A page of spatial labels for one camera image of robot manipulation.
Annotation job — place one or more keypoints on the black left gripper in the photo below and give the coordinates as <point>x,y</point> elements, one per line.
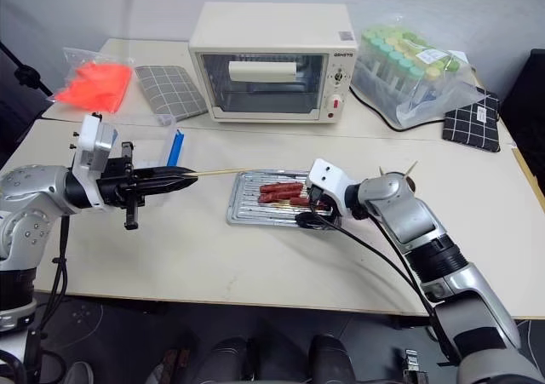
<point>115,184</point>

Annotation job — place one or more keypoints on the silver metal baking tray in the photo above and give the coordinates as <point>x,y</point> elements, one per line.
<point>244,207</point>

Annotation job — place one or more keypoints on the small clear plastic box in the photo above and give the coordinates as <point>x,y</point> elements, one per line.
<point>168,120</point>

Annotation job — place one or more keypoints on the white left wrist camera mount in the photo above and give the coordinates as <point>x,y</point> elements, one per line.
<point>91,145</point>

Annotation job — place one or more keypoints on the cup of wooden skewers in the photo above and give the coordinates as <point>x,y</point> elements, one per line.
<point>409,175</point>

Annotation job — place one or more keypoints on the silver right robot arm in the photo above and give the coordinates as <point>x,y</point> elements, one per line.
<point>430,239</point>

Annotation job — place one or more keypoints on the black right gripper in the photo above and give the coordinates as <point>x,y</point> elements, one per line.
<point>319,198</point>

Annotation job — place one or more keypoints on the orange items in plastic bag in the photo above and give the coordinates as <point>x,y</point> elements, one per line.
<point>95,84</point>

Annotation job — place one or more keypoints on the black chair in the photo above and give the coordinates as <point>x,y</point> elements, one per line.
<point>526,111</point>

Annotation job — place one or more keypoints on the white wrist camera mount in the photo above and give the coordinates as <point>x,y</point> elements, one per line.
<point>330,177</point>
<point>91,145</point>

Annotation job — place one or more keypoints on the black checked pot holder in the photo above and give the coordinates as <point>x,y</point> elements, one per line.
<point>472,124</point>

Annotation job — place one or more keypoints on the red sausage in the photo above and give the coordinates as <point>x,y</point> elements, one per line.
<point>279,196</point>
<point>300,201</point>
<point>281,186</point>

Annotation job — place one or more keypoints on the bag of capped test tubes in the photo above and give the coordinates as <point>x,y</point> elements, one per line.
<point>404,60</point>

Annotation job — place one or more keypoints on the cream toaster oven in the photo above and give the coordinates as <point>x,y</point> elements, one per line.
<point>264,39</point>

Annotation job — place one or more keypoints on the black tripod stand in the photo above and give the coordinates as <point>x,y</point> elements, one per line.
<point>25,75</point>

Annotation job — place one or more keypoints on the wooden skewer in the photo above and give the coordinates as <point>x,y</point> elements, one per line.
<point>217,172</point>

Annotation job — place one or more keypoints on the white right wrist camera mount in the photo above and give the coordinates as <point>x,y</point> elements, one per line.
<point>330,177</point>

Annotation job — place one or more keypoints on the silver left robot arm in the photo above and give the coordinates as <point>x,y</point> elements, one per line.
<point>30,188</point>

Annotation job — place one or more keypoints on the grey checked cloth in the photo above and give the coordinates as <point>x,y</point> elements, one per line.
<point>170,90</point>

